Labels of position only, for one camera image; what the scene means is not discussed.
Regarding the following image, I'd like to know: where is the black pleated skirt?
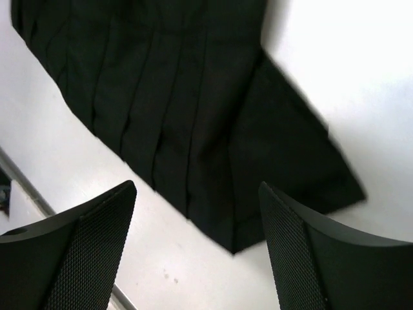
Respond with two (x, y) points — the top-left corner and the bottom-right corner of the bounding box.
(10, 1), (366, 253)

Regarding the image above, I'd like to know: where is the aluminium table rail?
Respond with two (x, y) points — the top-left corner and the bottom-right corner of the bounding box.
(1, 148), (137, 310)

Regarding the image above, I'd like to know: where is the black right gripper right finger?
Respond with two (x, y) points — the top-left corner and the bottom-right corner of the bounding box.
(259, 183), (412, 310)

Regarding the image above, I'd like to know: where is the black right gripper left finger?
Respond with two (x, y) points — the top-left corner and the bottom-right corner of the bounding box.
(1, 180), (136, 310)

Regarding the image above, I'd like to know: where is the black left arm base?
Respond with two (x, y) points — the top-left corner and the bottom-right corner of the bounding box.
(0, 169), (12, 218)

